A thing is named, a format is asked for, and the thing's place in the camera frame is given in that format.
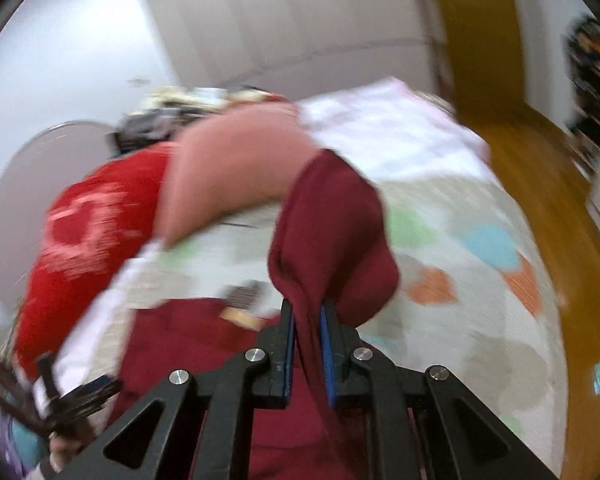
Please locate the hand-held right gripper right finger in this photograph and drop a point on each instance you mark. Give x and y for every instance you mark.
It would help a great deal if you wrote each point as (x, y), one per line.
(328, 360)

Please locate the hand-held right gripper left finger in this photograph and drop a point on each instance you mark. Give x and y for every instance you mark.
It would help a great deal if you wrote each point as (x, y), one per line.
(287, 355)

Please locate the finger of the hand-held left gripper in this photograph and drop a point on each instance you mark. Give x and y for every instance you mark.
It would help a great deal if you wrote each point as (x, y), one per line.
(100, 389)

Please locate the maroon garment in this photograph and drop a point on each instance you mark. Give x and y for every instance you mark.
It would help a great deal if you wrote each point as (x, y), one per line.
(330, 220)

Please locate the cluttered pile of clothes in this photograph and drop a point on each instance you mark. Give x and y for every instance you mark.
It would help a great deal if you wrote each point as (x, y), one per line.
(180, 105)

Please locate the person's left hand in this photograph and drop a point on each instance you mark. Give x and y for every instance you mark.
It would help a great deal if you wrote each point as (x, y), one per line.
(70, 447)

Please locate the purple teal cloth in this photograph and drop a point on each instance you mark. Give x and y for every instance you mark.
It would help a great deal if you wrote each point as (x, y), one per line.
(22, 452)

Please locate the heart-patterned bedspread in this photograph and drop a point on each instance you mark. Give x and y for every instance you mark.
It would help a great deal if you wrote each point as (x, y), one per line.
(455, 285)

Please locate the red heart-print pillow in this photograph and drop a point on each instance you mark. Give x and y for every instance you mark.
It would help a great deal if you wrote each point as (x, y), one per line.
(95, 200)

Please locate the pink pillow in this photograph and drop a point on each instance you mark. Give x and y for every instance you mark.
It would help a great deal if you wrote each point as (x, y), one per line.
(230, 160)

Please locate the white pink checked sheet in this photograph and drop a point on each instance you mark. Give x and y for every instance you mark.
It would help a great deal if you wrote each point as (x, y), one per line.
(380, 130)

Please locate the wooden door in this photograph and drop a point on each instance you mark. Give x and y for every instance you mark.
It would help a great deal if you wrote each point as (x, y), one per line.
(475, 35)

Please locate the white shelf unit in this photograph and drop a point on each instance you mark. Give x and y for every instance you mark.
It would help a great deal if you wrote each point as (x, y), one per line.
(590, 95)

